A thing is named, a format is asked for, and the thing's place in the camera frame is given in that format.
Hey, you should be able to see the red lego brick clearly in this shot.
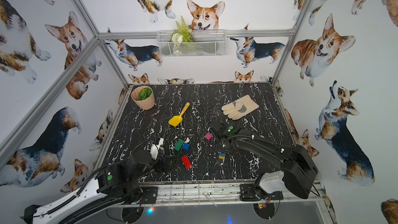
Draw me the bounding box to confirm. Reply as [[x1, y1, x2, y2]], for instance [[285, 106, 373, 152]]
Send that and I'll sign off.
[[181, 156, 192, 170]]

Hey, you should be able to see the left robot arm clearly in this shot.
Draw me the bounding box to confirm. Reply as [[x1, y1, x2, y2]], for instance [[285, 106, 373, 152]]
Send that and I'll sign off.
[[21, 147, 163, 224]]

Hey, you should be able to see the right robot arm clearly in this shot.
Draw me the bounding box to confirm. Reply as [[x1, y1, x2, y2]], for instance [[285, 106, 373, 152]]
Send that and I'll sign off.
[[206, 121, 318, 201]]

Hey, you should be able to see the pink small lego brick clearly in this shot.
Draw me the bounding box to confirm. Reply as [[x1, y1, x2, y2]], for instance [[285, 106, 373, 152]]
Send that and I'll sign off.
[[205, 133, 212, 141]]

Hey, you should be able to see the dark blue small lego brick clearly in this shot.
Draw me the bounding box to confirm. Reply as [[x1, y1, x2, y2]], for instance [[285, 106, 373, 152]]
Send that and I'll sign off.
[[182, 143, 190, 151]]

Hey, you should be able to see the green lego brick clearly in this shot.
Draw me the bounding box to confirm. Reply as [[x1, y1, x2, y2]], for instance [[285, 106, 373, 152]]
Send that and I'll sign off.
[[174, 139, 184, 152]]

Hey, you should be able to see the cream canvas work glove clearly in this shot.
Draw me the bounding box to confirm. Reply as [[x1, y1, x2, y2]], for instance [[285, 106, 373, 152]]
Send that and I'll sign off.
[[221, 95, 259, 120]]

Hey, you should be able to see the yellow toy shovel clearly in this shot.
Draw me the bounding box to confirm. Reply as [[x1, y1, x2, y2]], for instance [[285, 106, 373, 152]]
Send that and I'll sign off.
[[169, 102, 190, 127]]

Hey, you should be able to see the terracotta pot with green plant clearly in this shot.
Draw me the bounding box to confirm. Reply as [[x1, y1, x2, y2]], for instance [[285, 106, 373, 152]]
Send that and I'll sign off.
[[131, 86, 155, 110]]

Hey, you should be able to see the green fern with white flower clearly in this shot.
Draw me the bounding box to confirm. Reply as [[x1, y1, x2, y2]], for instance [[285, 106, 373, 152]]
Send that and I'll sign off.
[[171, 17, 194, 56]]

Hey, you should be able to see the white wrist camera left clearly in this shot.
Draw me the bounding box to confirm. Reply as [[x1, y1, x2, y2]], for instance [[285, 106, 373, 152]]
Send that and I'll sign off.
[[150, 138, 164, 160]]

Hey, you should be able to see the white wire wall basket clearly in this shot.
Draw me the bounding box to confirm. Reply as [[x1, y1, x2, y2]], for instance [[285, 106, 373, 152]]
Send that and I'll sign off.
[[157, 30, 227, 57]]

